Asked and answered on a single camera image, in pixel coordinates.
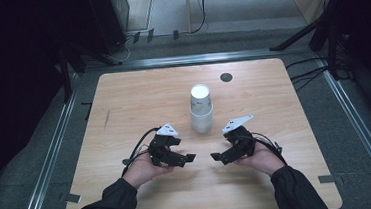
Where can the metal floor rail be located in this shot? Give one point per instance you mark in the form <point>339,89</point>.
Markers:
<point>359,131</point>
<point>196,59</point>
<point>54,161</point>

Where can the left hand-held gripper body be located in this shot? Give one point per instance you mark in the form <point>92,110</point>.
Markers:
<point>162,149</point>

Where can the person's right hand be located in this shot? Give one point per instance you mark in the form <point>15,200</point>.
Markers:
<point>264,160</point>

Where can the stack of white paper cups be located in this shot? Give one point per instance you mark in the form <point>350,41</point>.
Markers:
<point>201,110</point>

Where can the grey floor tape piece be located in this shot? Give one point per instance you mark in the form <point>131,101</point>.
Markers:
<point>71,198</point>
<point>328,179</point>

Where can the black metal stand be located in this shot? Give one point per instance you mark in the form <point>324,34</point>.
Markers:
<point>65,73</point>

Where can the person's left hand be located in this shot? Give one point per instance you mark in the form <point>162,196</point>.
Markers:
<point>142,171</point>

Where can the dark round table grommet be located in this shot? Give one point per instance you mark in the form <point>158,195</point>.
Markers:
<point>226,77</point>

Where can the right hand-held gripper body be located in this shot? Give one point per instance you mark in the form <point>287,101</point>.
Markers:
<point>243,143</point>

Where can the black cabinet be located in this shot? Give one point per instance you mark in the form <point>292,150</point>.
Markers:
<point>106,17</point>

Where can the dark floor bracket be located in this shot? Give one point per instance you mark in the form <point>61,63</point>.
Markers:
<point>136,37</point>
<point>150,35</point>
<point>175,35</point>

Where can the black tripod stand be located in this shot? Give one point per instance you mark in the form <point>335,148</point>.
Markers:
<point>320,20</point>

